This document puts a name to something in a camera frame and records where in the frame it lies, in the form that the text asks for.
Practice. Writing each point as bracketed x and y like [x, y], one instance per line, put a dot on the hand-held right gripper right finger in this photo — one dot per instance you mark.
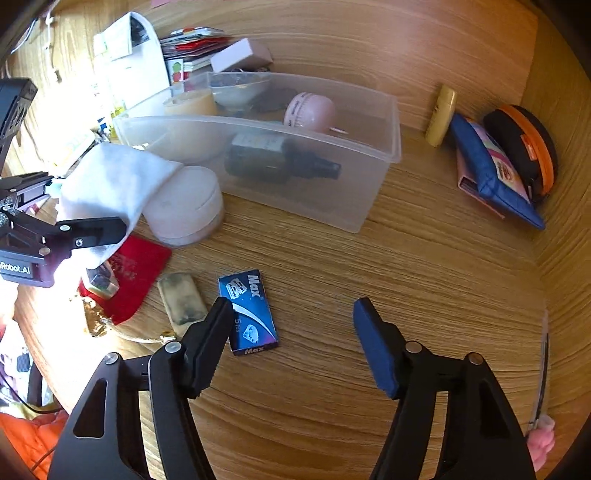
[375, 344]

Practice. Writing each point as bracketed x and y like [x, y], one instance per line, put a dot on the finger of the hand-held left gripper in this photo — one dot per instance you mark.
[87, 233]
[27, 182]

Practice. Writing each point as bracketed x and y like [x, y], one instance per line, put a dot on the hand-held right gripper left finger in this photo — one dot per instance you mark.
[210, 339]

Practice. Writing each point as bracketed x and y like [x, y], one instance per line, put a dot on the white cloth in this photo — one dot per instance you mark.
[108, 177]

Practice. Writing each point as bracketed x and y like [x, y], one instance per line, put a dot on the wooden desktop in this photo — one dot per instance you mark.
[323, 277]

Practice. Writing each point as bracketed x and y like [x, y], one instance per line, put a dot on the small blue cardboard box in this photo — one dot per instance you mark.
[253, 316]

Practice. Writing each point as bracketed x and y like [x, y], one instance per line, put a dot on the small clear cube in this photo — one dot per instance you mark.
[101, 281]

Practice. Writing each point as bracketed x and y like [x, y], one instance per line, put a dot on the white green packet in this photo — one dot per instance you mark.
[76, 147]

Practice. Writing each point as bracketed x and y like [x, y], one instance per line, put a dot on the red fabric pouch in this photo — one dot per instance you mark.
[141, 272]

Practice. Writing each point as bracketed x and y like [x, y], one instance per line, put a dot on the gold foil wrapper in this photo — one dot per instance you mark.
[96, 323]

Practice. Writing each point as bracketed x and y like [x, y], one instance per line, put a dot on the round white jar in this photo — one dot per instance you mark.
[194, 205]

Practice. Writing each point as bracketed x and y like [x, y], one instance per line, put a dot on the white paper carton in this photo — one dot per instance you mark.
[138, 74]

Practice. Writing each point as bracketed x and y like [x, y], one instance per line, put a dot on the cream candle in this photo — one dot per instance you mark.
[191, 104]

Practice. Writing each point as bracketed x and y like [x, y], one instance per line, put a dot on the clear plastic storage box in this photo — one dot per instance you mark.
[323, 184]

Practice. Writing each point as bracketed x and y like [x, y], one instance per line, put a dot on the orange cloth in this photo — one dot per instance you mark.
[23, 441]

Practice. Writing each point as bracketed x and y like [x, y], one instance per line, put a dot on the sticker sheet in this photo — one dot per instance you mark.
[178, 69]

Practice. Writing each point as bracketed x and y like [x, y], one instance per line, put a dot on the dark glass bottle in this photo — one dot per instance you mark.
[263, 157]

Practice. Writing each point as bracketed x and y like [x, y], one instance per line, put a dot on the pink soft item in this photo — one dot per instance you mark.
[541, 441]

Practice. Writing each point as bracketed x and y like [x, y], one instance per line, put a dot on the blue zip pouch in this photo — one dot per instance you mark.
[490, 184]

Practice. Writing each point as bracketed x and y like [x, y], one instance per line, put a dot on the clear glass bowl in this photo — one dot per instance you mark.
[236, 94]

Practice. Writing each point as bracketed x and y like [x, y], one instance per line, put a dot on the stack of red packets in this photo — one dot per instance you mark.
[198, 45]

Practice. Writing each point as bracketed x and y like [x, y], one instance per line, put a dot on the small white box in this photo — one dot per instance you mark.
[240, 53]

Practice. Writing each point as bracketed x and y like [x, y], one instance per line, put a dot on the yellow tube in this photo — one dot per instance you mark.
[441, 115]

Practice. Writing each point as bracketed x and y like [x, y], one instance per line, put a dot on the black orange round case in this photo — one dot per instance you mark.
[531, 138]

